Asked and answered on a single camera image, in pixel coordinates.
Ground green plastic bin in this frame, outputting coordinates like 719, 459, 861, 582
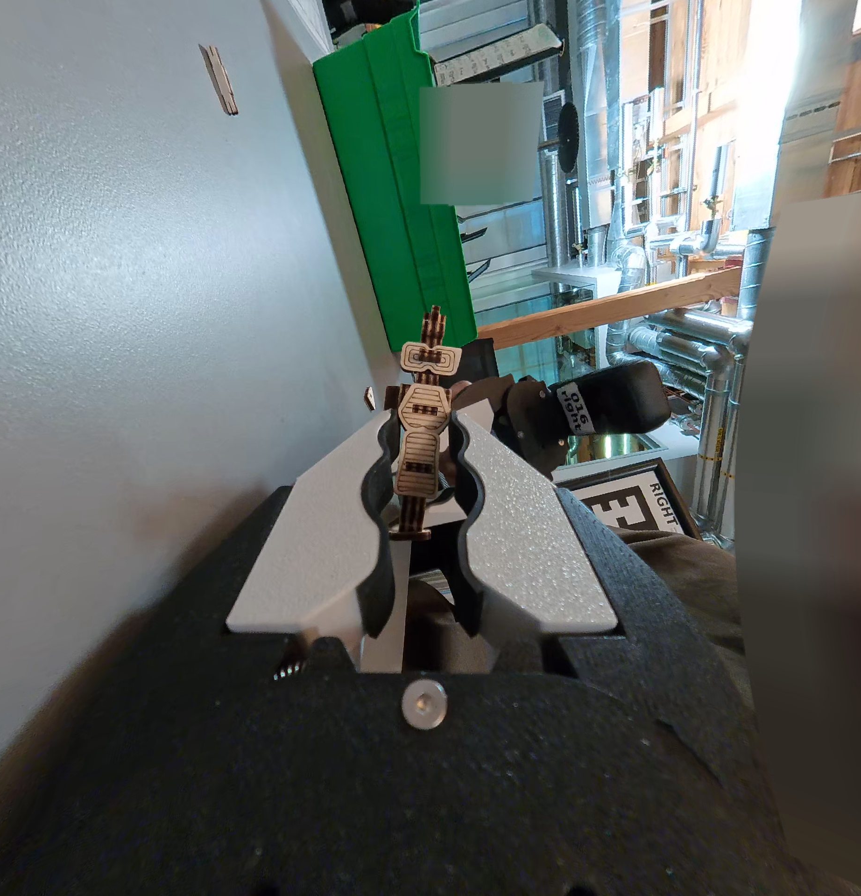
313, 0, 478, 355

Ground black round disc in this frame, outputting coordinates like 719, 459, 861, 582
557, 101, 583, 170

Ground silver vertical ventilation duct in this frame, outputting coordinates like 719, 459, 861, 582
576, 0, 622, 235

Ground wooden laser-cut model figure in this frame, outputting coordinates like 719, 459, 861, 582
385, 306, 464, 543

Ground white table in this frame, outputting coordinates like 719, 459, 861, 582
531, 264, 619, 303

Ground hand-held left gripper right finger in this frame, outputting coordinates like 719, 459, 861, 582
453, 412, 619, 667

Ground wooden railing beam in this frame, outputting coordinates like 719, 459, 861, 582
476, 266, 744, 352

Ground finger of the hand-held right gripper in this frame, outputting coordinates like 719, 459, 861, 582
461, 396, 507, 434

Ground flat wooden model pieces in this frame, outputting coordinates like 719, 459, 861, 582
198, 44, 240, 116

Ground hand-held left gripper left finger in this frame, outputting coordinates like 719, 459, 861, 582
226, 412, 399, 674

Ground silver horizontal metal pipes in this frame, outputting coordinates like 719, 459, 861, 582
609, 308, 755, 393

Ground white keyboard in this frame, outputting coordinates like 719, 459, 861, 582
433, 23, 565, 86

